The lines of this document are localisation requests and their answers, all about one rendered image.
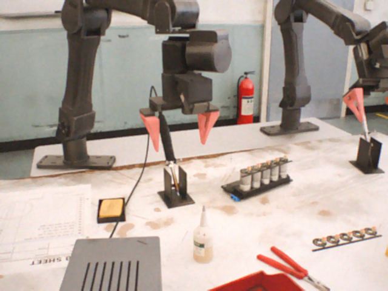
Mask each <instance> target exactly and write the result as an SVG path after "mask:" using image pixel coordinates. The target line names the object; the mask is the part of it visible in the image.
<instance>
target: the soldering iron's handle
mask: <svg viewBox="0 0 388 291"><path fill-rule="evenodd" d="M158 113H159V116H158V119H159V132H160V136H161V142H162V144H163V149H164V154H165V158H166V160H168V161H169V162H171V161H174V162H175V160H176V158H175V157H174V151H173V147H172V140H171V137H170V132H169V127H168V124H167V121H166V118H165V116H164V115H163V114H162V111H161V112H158ZM165 162H166V161H165Z"/></svg>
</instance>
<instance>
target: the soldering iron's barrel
mask: <svg viewBox="0 0 388 291"><path fill-rule="evenodd" d="M168 166H169V168H170V169H171V173H172V178H173V183H174V188H175V191H179V185H178V183H177V180H176V175H175V169H174V167H175V162H174V161H171V162H169V164H168Z"/></svg>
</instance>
